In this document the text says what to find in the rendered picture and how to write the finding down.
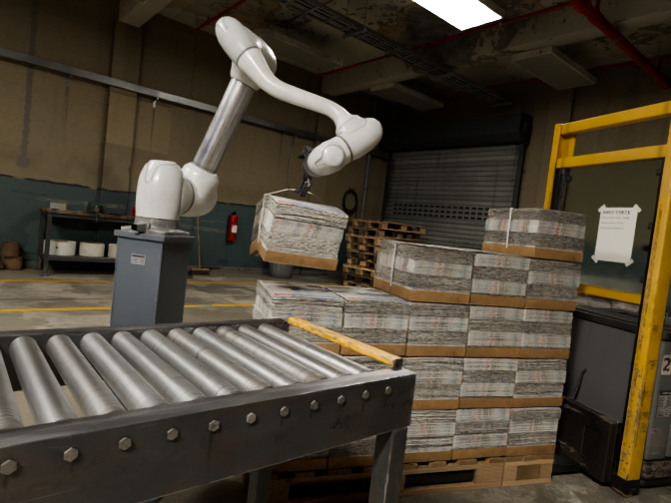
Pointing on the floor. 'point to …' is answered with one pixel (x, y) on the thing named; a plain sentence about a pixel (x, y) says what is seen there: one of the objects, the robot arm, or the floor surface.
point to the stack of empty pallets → (364, 271)
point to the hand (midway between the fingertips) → (300, 174)
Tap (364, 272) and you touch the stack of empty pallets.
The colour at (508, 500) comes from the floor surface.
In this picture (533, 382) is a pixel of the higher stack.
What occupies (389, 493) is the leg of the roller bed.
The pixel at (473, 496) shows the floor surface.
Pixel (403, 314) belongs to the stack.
